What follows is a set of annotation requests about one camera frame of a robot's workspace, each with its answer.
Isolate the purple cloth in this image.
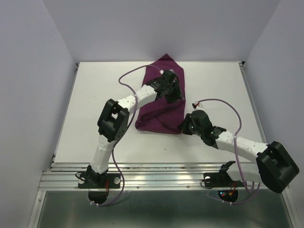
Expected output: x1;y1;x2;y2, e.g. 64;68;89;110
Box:
135;54;186;134

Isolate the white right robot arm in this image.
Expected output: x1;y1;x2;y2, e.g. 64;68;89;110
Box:
178;110;300;193

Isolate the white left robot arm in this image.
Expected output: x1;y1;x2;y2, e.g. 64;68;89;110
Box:
86;70;182;187

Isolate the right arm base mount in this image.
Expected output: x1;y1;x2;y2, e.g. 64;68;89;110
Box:
200;161;243;204

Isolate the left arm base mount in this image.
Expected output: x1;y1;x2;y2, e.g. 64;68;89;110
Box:
75;165;124;207

